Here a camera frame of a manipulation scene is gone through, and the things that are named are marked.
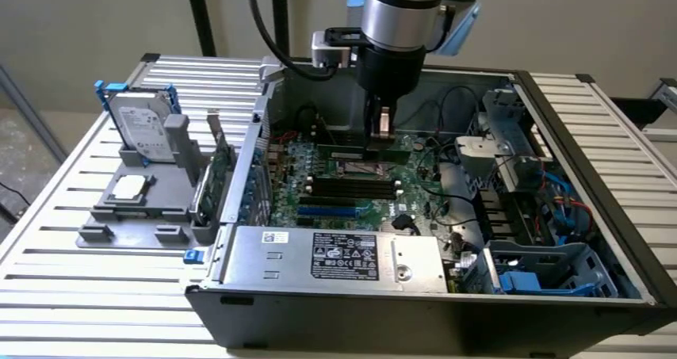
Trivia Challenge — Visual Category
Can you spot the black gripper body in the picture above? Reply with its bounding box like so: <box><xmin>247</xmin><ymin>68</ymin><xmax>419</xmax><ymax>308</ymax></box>
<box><xmin>354</xmin><ymin>45</ymin><xmax>426</xmax><ymax>101</ymax></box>

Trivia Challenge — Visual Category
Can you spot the green RAM stick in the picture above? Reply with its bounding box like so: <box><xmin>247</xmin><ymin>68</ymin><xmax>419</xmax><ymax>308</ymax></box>
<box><xmin>315</xmin><ymin>143</ymin><xmax>413</xmax><ymax>166</ymax></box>

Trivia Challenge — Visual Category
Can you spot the black RAM slot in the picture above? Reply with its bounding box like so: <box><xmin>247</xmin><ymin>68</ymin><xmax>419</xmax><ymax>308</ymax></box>
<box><xmin>312</xmin><ymin>174</ymin><xmax>399</xmax><ymax>186</ymax></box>
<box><xmin>308</xmin><ymin>185</ymin><xmax>399</xmax><ymax>197</ymax></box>
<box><xmin>306</xmin><ymin>191</ymin><xmax>401</xmax><ymax>202</ymax></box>
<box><xmin>310</xmin><ymin>180</ymin><xmax>399</xmax><ymax>192</ymax></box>

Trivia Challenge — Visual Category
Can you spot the blue expansion slot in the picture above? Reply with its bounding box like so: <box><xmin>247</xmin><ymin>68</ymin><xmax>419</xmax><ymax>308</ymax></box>
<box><xmin>296</xmin><ymin>205</ymin><xmax>359</xmax><ymax>217</ymax></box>

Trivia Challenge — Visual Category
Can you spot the black expansion slot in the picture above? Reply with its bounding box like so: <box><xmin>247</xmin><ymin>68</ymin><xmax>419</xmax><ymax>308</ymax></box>
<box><xmin>294</xmin><ymin>216</ymin><xmax>356</xmax><ymax>227</ymax></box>

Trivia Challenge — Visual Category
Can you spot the metal CPU socket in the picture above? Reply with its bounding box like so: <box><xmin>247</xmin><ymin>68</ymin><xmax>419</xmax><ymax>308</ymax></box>
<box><xmin>332</xmin><ymin>160</ymin><xmax>393</xmax><ymax>178</ymax></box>

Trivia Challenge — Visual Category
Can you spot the green Dell motherboard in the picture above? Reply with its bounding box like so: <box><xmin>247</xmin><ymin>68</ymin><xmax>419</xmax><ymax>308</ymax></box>
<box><xmin>236</xmin><ymin>133</ymin><xmax>477</xmax><ymax>253</ymax></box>

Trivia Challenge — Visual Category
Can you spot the grey metal drive cage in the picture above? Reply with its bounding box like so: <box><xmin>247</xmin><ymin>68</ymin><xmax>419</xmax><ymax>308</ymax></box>
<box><xmin>454</xmin><ymin>88</ymin><xmax>557</xmax><ymax>189</ymax></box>

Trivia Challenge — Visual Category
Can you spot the green graphics card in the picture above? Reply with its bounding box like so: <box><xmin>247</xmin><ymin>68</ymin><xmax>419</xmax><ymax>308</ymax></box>
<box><xmin>191</xmin><ymin>107</ymin><xmax>236</xmax><ymax>223</ymax></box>

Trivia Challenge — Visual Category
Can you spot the silver power supply unit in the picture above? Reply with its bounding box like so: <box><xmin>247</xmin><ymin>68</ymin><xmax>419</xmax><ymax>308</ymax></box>
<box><xmin>207</xmin><ymin>225</ymin><xmax>450</xmax><ymax>294</ymax></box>

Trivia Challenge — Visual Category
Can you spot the black vertical stand pole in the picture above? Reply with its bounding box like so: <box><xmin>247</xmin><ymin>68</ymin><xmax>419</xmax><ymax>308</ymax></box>
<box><xmin>182</xmin><ymin>0</ymin><xmax>218</xmax><ymax>57</ymax></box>

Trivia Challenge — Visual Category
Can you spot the open black PC case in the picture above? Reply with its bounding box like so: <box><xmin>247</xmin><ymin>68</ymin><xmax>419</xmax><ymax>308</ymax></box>
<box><xmin>184</xmin><ymin>55</ymin><xmax>677</xmax><ymax>352</ymax></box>

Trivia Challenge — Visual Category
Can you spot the silver hard disk drive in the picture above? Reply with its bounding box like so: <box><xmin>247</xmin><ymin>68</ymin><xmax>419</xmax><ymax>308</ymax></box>
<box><xmin>108</xmin><ymin>94</ymin><xmax>178</xmax><ymax>164</ymax></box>

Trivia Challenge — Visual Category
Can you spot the grey parts rack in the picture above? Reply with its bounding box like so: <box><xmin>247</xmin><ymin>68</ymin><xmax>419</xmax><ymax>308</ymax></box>
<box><xmin>75</xmin><ymin>114</ymin><xmax>234</xmax><ymax>250</ymax></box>

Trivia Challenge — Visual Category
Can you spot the grey disk bay cage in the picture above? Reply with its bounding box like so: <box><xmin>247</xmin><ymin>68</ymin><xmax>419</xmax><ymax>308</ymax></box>
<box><xmin>481</xmin><ymin>239</ymin><xmax>620</xmax><ymax>296</ymax></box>

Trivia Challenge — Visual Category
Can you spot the silver CPU chip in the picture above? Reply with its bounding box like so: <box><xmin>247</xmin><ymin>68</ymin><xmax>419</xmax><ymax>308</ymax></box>
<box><xmin>111</xmin><ymin>175</ymin><xmax>148</xmax><ymax>198</ymax></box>

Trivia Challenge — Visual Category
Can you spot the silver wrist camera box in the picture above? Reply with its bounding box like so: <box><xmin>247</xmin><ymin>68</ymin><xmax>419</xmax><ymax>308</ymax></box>
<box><xmin>308</xmin><ymin>26</ymin><xmax>363</xmax><ymax>69</ymax></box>

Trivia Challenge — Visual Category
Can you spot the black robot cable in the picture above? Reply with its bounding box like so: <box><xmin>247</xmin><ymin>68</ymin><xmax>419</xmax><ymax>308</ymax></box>
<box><xmin>247</xmin><ymin>0</ymin><xmax>339</xmax><ymax>80</ymax></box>

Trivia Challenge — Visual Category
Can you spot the blue wire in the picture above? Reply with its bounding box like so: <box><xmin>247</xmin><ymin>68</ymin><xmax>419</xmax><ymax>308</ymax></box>
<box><xmin>533</xmin><ymin>168</ymin><xmax>578</xmax><ymax>249</ymax></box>

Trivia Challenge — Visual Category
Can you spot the red wire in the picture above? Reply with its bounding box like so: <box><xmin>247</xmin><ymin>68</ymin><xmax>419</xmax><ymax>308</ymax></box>
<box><xmin>549</xmin><ymin>198</ymin><xmax>596</xmax><ymax>237</ymax></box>

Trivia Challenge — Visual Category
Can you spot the blue disk carrier frame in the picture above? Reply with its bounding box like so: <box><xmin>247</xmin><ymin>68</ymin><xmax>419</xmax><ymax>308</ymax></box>
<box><xmin>93</xmin><ymin>79</ymin><xmax>184</xmax><ymax>127</ymax></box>

